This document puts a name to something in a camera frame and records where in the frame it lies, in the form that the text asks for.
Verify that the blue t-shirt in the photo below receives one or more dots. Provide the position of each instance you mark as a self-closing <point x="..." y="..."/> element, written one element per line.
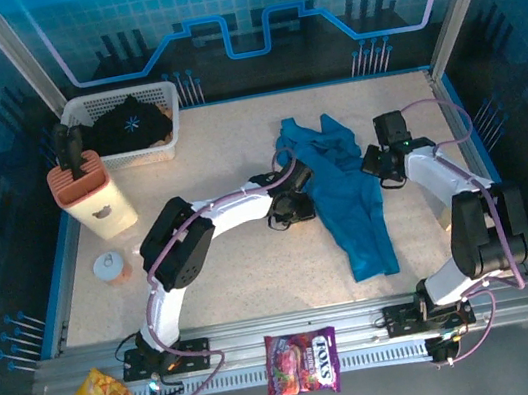
<point x="346" y="204"/>

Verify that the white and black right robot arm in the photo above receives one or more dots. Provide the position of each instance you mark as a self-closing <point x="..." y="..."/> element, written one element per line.
<point x="432" y="174"/>

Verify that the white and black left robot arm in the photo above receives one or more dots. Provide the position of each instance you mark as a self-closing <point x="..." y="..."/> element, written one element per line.
<point x="236" y="212"/>

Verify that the orange cloth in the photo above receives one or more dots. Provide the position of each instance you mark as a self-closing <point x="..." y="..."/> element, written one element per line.
<point x="168" y="114"/>

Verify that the purple Fox's candy bag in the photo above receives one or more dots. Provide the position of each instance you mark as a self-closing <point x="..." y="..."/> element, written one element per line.
<point x="302" y="363"/>

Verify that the black t-shirt with star print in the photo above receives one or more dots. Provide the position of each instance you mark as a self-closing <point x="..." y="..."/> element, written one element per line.
<point x="131" y="128"/>

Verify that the cream knife block orange top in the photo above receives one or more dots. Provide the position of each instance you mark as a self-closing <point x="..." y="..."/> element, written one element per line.
<point x="104" y="209"/>

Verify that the small black controller box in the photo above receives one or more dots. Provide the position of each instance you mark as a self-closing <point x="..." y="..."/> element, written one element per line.
<point x="166" y="388"/>
<point x="441" y="350"/>

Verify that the white plastic mesh basket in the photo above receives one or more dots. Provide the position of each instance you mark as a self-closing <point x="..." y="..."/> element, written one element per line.
<point x="96" y="106"/>

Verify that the aluminium side rail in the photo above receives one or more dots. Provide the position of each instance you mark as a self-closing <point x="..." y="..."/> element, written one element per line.
<point x="62" y="312"/>
<point x="439" y="87"/>

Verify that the aluminium frame beam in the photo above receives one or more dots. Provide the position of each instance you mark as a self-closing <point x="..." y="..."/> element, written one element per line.
<point x="290" y="325"/>

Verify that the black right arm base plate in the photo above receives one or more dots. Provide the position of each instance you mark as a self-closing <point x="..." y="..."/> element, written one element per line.
<point x="401" y="319"/>

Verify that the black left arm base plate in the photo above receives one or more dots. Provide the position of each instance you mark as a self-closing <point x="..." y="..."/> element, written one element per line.
<point x="194" y="353"/>

